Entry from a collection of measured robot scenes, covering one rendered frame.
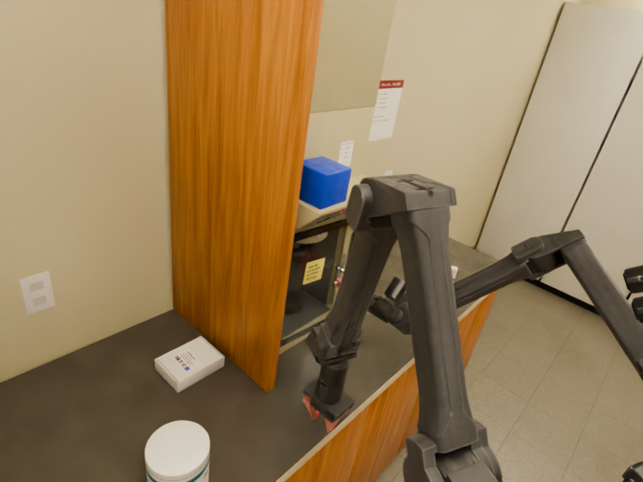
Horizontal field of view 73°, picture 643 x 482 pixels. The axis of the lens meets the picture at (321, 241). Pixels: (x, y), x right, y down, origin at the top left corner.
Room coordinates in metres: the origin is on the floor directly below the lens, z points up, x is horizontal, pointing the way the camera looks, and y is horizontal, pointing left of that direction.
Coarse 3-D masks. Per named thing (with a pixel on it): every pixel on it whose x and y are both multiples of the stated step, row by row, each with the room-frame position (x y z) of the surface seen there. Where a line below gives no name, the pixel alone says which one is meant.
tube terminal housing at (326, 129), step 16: (320, 112) 1.07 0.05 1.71; (336, 112) 1.12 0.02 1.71; (352, 112) 1.18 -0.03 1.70; (368, 112) 1.24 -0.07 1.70; (320, 128) 1.08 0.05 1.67; (336, 128) 1.13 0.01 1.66; (352, 128) 1.19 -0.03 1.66; (368, 128) 1.25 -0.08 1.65; (320, 144) 1.09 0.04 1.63; (336, 144) 1.14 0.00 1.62; (336, 160) 1.15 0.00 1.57; (352, 160) 1.21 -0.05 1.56; (352, 176) 1.22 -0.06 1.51; (320, 224) 1.13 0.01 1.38; (304, 336) 1.14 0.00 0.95
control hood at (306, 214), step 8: (360, 176) 1.23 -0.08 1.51; (352, 184) 1.16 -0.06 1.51; (304, 208) 0.96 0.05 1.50; (312, 208) 0.95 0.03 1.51; (328, 208) 0.96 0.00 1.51; (336, 208) 0.98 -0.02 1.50; (344, 208) 1.05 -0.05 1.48; (304, 216) 0.96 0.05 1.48; (312, 216) 0.95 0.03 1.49; (320, 216) 0.94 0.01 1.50; (296, 224) 0.97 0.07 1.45; (304, 224) 0.96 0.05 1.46
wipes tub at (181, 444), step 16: (160, 432) 0.60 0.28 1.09; (176, 432) 0.61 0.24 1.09; (192, 432) 0.61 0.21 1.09; (160, 448) 0.57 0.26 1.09; (176, 448) 0.57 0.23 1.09; (192, 448) 0.58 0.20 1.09; (208, 448) 0.59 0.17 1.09; (160, 464) 0.53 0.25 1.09; (176, 464) 0.54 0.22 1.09; (192, 464) 0.54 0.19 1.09; (208, 464) 0.58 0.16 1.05; (160, 480) 0.51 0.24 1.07; (176, 480) 0.52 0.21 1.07; (192, 480) 0.53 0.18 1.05; (208, 480) 0.58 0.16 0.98
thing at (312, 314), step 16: (336, 224) 1.14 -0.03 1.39; (304, 240) 1.05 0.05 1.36; (320, 240) 1.10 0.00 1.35; (336, 240) 1.15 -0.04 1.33; (352, 240) 1.21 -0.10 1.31; (304, 256) 1.06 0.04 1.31; (320, 256) 1.11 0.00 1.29; (336, 256) 1.16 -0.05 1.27; (304, 272) 1.07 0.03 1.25; (336, 272) 1.17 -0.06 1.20; (288, 288) 1.03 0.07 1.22; (304, 288) 1.07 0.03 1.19; (320, 288) 1.13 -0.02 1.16; (336, 288) 1.18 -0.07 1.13; (288, 304) 1.03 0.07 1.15; (304, 304) 1.08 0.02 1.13; (320, 304) 1.13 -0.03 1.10; (288, 320) 1.04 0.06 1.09; (304, 320) 1.09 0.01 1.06; (320, 320) 1.15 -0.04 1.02; (288, 336) 1.05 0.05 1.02
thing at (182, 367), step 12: (180, 348) 0.96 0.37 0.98; (192, 348) 0.97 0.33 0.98; (204, 348) 0.98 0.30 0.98; (156, 360) 0.91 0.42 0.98; (168, 360) 0.91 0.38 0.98; (180, 360) 0.92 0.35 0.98; (192, 360) 0.93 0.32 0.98; (204, 360) 0.93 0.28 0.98; (216, 360) 0.94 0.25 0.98; (168, 372) 0.87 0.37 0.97; (180, 372) 0.87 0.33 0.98; (192, 372) 0.88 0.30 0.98; (204, 372) 0.90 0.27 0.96; (180, 384) 0.84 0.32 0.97
